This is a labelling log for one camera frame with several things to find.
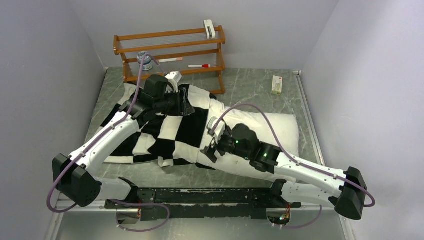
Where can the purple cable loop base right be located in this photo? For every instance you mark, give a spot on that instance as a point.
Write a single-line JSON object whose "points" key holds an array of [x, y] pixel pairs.
{"points": [[291, 218]]}

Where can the blue white round jar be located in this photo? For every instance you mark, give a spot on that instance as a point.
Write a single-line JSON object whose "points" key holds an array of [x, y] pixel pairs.
{"points": [[145, 61]]}

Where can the black white checkered pillowcase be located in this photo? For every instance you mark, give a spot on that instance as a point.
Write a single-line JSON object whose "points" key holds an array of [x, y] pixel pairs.
{"points": [[171, 140]]}

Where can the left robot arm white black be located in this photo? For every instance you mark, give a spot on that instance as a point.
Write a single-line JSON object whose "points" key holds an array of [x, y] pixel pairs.
{"points": [[73, 173]]}

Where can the small white green box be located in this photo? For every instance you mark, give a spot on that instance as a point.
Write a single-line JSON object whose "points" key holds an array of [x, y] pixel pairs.
{"points": [[277, 85]]}

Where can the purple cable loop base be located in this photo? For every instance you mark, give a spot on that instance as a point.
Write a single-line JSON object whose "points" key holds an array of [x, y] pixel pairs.
{"points": [[143, 213], [291, 218]]}

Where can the white marker pink cap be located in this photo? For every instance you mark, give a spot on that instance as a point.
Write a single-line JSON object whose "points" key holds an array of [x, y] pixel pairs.
{"points": [[167, 60]]}

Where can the white pillow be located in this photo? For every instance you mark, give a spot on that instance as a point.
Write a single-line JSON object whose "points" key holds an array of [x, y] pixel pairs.
{"points": [[286, 128]]}

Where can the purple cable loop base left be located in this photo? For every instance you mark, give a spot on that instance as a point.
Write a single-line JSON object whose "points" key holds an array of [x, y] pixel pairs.
{"points": [[143, 213]]}

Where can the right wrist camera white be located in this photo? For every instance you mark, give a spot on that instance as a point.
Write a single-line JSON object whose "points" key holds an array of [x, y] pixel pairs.
{"points": [[215, 129]]}

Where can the wooden shelf rack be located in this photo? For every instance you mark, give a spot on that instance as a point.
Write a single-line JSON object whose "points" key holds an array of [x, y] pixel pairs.
{"points": [[191, 44]]}

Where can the white clip on rack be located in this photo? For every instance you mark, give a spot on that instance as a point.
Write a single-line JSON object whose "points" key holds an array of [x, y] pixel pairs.
{"points": [[209, 29]]}

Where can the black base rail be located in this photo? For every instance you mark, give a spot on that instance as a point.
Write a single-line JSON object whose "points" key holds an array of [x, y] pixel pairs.
{"points": [[198, 203]]}

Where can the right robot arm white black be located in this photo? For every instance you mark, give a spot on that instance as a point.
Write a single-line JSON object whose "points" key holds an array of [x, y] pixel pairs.
{"points": [[296, 180]]}

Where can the white marker red cap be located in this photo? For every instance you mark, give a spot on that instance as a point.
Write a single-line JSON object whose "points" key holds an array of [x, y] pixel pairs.
{"points": [[199, 66]]}

